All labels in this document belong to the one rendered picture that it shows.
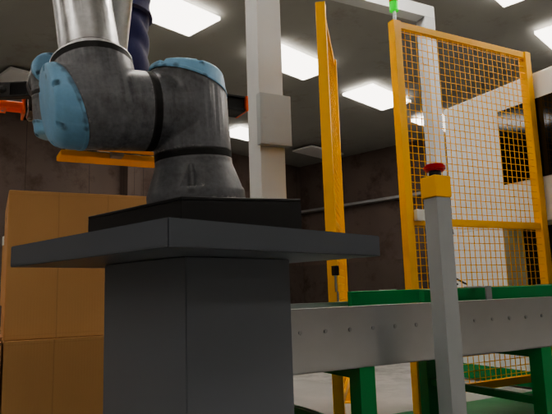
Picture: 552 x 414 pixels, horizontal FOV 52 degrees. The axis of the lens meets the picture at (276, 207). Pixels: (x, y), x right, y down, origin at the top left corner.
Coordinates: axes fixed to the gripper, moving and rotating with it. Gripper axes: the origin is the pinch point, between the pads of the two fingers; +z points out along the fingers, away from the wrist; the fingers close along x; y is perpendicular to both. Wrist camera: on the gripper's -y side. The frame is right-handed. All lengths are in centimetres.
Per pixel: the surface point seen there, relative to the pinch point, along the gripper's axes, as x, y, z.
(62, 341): -70, 9, -20
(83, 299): -59, 14, -20
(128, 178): 170, 261, 896
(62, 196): -30.8, 8.1, -19.6
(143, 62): 17.5, 33.9, -8.5
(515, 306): -67, 167, -39
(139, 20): 32.0, 32.3, -9.1
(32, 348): -72, 1, -20
